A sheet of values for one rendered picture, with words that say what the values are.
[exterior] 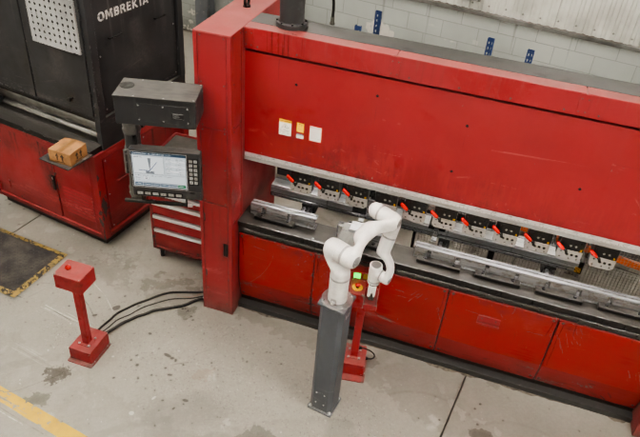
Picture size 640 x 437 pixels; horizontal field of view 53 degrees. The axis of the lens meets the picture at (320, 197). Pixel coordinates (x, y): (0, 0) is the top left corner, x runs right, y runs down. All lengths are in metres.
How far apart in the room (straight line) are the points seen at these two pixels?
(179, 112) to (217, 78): 0.32
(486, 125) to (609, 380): 2.03
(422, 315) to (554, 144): 1.58
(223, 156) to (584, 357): 2.77
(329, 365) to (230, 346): 1.02
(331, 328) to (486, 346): 1.29
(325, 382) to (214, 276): 1.24
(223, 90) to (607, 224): 2.47
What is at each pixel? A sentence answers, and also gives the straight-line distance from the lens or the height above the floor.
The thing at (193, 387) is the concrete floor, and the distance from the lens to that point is 4.75.
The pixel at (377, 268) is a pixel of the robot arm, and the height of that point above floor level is 1.06.
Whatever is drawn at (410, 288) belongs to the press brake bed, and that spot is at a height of 0.68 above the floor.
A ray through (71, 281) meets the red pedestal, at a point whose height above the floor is 0.78.
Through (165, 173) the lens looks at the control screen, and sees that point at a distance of 4.19.
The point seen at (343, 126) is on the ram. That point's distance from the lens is 4.09.
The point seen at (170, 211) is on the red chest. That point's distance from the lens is 5.32.
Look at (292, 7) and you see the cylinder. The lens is 3.98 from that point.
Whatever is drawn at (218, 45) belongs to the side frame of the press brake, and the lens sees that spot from 3.94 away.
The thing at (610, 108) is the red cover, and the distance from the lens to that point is 3.83.
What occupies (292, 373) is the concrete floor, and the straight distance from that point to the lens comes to 4.81.
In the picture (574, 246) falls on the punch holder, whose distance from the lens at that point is 4.31.
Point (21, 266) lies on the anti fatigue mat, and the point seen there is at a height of 0.01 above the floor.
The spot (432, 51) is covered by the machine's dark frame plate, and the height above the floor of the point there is 2.30.
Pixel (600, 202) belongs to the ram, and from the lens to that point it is 4.14.
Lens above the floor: 3.73
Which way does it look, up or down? 35 degrees down
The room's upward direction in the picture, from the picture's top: 5 degrees clockwise
